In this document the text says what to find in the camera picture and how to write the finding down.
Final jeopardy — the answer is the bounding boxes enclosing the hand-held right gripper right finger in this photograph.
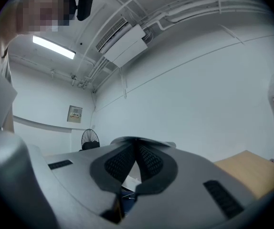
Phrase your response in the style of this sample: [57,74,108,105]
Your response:
[127,137,271,229]

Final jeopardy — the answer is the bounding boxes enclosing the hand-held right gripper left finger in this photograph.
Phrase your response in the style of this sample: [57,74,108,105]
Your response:
[28,137,137,229]

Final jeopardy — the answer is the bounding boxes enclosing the black floor fan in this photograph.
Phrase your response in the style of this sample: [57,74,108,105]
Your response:
[81,128,101,151]

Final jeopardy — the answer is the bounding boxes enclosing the rectangular ceiling light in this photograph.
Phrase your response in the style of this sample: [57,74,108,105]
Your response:
[32,35,77,60]

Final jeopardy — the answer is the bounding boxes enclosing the white ceiling air conditioner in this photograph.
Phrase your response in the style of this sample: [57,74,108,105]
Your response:
[95,17,148,68]

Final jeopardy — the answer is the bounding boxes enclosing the white ceiling pipes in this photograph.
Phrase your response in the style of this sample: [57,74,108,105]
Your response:
[78,0,274,90]

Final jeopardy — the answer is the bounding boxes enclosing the grey wall electrical panel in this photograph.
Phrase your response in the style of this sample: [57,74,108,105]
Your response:
[67,105,83,124]

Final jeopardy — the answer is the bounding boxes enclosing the black head-mounted camera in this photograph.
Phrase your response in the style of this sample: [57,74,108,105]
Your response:
[60,0,94,21]

